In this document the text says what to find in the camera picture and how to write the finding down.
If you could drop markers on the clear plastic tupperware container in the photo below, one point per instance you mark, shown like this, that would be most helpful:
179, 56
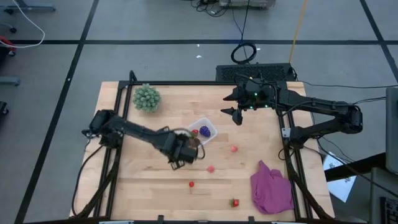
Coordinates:
212, 124

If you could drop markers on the purple cloth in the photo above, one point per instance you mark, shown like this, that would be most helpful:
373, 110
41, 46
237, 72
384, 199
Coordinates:
270, 189

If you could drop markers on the white printed paper sheet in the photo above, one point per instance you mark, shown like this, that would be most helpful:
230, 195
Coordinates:
340, 186

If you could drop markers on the purple toy grapes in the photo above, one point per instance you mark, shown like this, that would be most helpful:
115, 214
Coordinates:
205, 131

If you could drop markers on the red strawberry with green leaves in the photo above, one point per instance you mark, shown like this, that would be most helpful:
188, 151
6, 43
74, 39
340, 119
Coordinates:
235, 203

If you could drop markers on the black metal table frame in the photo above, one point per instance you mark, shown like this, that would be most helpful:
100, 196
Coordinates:
199, 83

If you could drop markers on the white bracket on frame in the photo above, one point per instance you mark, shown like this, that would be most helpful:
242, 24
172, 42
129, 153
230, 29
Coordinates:
286, 132

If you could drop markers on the grey device box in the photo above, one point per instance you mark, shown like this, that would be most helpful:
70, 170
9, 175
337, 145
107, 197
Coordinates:
247, 2

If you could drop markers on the pink round toy fruit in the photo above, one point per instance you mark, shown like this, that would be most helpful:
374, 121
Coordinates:
211, 169

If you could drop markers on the small red toy strawberry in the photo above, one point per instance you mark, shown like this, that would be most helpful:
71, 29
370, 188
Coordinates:
195, 132

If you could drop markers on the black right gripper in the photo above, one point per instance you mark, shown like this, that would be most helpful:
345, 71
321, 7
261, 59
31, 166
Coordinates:
255, 95

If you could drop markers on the black keyboard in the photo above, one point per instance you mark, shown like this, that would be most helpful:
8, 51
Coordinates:
390, 211

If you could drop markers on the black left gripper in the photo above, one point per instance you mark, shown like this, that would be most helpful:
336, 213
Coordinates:
182, 151

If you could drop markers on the black vented computer case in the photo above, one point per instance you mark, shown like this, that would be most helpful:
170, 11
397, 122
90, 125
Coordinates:
255, 72

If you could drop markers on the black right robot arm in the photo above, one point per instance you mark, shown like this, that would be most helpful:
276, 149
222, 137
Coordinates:
311, 104

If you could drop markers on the grey monitor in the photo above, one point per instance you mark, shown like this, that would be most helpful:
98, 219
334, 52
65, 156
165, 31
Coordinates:
392, 130

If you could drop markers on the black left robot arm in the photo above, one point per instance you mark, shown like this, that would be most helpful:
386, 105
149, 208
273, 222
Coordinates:
136, 132

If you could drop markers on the red object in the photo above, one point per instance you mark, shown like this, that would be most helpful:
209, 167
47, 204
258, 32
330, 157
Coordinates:
6, 41

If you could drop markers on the small red toy cherry tomato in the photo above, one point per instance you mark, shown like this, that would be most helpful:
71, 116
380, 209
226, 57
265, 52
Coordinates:
191, 184

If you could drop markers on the green spiky toy plant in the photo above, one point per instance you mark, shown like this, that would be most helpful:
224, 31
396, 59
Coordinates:
146, 98

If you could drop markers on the brown toy kiwi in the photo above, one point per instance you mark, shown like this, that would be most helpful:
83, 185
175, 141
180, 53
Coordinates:
196, 142

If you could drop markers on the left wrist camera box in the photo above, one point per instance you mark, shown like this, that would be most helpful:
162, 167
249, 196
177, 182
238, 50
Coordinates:
178, 165

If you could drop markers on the grey chair base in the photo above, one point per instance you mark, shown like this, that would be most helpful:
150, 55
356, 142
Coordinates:
28, 7

